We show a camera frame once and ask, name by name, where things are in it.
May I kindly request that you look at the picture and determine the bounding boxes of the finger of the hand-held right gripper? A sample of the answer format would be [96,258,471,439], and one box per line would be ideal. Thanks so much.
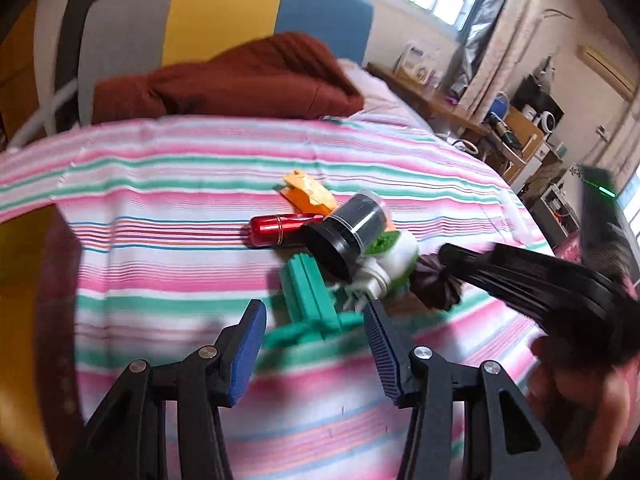
[439,241,622,343]

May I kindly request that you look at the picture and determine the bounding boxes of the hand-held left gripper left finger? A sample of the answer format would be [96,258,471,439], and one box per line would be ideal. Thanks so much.
[60,299,268,480]

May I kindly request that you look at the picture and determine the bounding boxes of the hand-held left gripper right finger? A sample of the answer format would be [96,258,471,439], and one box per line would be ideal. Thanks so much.
[363,299,572,480]

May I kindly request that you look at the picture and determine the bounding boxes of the teal plastic clamp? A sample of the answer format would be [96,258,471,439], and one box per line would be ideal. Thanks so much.
[261,252,372,352]

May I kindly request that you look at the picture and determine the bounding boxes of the dark ruffled scrunchie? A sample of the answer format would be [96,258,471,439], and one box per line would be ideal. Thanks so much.
[410,254,464,312]

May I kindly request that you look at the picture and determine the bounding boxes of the white plug adapter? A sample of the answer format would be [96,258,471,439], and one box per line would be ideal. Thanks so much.
[345,230,421,311]

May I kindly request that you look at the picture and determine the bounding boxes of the black jar with clear lid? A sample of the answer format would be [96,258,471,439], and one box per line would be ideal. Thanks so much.
[302,189,393,281]

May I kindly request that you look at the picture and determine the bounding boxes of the red metal tube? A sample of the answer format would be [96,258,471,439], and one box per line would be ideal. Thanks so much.
[248,212,326,248]

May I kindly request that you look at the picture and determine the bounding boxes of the orange plastic clip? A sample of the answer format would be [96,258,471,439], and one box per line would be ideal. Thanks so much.
[281,170,337,212]

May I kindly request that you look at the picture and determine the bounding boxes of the gold metal tin box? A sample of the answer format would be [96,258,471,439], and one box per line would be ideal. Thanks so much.
[0,205,83,480]

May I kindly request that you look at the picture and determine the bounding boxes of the person's right hand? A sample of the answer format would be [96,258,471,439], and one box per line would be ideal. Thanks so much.
[529,342,632,480]

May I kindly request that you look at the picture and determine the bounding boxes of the pink green striped blanket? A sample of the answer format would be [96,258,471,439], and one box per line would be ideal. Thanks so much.
[0,112,556,480]

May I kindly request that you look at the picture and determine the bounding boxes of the air conditioner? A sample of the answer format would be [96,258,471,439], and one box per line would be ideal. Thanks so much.
[575,42,638,103]

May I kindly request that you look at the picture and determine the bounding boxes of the wooden desk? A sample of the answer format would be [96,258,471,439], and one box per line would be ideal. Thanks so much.
[367,62,546,186]

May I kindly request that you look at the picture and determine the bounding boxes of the beige curtain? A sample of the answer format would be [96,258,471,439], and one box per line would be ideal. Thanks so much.
[452,0,543,116]

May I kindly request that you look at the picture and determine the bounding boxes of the white printed carton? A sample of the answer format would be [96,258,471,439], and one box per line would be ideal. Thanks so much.
[395,42,442,86]

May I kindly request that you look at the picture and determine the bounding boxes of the rust brown blanket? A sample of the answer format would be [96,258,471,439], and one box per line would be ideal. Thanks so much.
[91,31,365,126]

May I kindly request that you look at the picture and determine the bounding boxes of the white curved tube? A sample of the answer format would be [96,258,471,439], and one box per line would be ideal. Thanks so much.
[7,79,81,150]

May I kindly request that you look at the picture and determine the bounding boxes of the grey yellow blue pillow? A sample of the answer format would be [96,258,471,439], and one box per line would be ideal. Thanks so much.
[77,0,376,126]

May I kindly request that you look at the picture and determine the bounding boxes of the orange wooden wardrobe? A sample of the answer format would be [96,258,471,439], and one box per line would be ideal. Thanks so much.
[0,0,41,151]

